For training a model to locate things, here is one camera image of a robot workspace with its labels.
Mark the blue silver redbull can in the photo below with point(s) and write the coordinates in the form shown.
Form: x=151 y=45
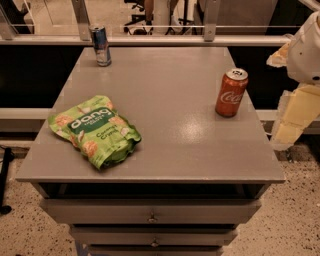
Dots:
x=100 y=45

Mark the black office chair base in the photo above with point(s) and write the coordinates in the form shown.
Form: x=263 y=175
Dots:
x=159 y=17

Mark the orange coca-cola can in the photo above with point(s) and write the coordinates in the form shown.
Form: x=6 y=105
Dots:
x=233 y=85

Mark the green dang chips bag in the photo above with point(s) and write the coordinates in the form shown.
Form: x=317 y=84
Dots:
x=97 y=130

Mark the grey top drawer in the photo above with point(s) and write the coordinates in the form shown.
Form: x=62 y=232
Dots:
x=94 y=211

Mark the grey drawer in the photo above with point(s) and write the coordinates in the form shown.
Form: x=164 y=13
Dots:
x=94 y=211
x=153 y=236

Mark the metal guard railing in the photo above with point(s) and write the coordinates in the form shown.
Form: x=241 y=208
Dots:
x=208 y=32

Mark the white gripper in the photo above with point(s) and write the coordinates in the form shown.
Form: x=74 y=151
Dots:
x=306 y=58

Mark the black stand on floor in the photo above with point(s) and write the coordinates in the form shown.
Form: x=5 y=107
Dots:
x=8 y=157

